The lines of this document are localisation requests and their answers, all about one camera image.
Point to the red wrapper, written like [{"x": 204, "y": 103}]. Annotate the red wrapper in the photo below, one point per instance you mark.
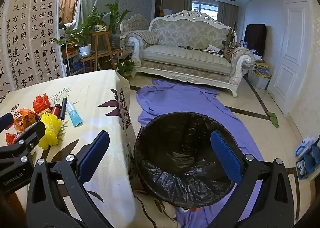
[{"x": 11, "y": 139}]

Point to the black tube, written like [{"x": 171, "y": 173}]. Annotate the black tube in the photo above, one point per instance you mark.
[{"x": 63, "y": 108}]

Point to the yellow foam fruit net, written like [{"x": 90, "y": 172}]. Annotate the yellow foam fruit net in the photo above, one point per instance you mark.
[{"x": 51, "y": 130}]

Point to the floral tablecloth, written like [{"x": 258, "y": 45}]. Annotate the floral tablecloth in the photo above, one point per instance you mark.
[{"x": 87, "y": 98}]

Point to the blue shoe rack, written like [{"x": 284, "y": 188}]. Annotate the blue shoe rack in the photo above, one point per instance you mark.
[{"x": 311, "y": 158}]

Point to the small yellow bottle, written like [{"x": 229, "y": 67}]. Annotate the small yellow bottle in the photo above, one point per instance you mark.
[{"x": 46, "y": 111}]

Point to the toy rifle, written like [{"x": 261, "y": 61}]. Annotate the toy rifle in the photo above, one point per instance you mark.
[{"x": 229, "y": 34}]

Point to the blue crate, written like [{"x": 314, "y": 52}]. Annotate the blue crate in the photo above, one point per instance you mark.
[{"x": 77, "y": 67}]

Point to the small decorated pot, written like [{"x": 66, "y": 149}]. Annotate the small decorated pot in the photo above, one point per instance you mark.
[{"x": 100, "y": 28}]

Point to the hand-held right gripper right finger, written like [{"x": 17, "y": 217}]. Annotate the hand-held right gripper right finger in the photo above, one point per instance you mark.
[{"x": 226, "y": 155}]

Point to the ornate white armchair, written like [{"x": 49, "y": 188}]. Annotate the ornate white armchair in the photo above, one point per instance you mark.
[{"x": 135, "y": 22}]

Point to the black-lined trash bin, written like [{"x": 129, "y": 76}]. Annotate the black-lined trash bin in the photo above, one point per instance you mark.
[{"x": 180, "y": 148}]

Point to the white sneakers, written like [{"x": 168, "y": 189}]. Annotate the white sneakers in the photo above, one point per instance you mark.
[{"x": 303, "y": 147}]

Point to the beige window curtain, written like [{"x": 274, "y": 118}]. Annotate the beige window curtain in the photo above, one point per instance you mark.
[
  {"x": 177, "y": 6},
  {"x": 228, "y": 11}
]

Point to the green slipper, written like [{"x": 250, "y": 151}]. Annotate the green slipper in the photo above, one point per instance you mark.
[
  {"x": 275, "y": 122},
  {"x": 271, "y": 115}
]

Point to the striped blanket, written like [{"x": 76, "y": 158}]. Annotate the striped blanket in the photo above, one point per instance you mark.
[{"x": 145, "y": 37}]

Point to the black covered television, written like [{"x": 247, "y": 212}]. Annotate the black covered television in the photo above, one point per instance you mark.
[{"x": 255, "y": 39}]

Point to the grey storage box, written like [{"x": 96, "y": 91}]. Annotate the grey storage box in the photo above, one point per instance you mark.
[{"x": 260, "y": 80}]

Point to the white metal shelf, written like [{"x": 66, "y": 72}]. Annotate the white metal shelf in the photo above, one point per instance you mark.
[{"x": 65, "y": 60}]

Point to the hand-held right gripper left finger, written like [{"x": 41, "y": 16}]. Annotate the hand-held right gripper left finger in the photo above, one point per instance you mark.
[{"x": 93, "y": 153}]

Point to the window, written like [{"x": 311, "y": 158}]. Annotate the window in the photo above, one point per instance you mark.
[{"x": 205, "y": 9}]

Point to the ornate white sofa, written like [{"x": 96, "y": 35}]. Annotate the ornate white sofa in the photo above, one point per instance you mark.
[{"x": 185, "y": 55}]

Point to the stack of papers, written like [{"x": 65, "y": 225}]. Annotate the stack of papers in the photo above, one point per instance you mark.
[{"x": 212, "y": 49}]

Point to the plant in white pot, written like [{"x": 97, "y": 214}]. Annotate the plant in white pot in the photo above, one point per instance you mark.
[{"x": 85, "y": 50}]

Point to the small leafy floor plant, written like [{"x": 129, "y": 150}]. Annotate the small leafy floor plant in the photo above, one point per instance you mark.
[{"x": 125, "y": 67}]

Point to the white door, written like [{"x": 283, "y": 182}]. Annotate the white door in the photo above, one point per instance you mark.
[{"x": 292, "y": 55}]

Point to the tall potted plant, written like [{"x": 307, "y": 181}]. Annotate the tall potted plant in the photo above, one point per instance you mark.
[{"x": 116, "y": 18}]

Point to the red foam fruit net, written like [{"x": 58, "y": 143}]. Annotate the red foam fruit net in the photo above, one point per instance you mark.
[{"x": 41, "y": 103}]

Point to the orange wrapper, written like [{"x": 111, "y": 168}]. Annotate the orange wrapper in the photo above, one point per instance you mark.
[{"x": 23, "y": 119}]

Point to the wooden plant stand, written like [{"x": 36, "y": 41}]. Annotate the wooden plant stand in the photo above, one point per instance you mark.
[{"x": 103, "y": 43}]

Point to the blue and white tube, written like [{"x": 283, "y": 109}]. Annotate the blue and white tube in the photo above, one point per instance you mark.
[{"x": 73, "y": 115}]

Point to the calligraphy wall hanging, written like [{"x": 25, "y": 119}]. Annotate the calligraphy wall hanging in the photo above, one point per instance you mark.
[{"x": 37, "y": 30}]

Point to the purple floor cloth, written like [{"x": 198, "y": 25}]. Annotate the purple floor cloth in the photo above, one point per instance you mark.
[{"x": 180, "y": 98}]

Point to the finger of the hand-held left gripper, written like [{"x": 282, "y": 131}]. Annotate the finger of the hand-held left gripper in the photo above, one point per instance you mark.
[
  {"x": 6, "y": 121},
  {"x": 35, "y": 132}
]

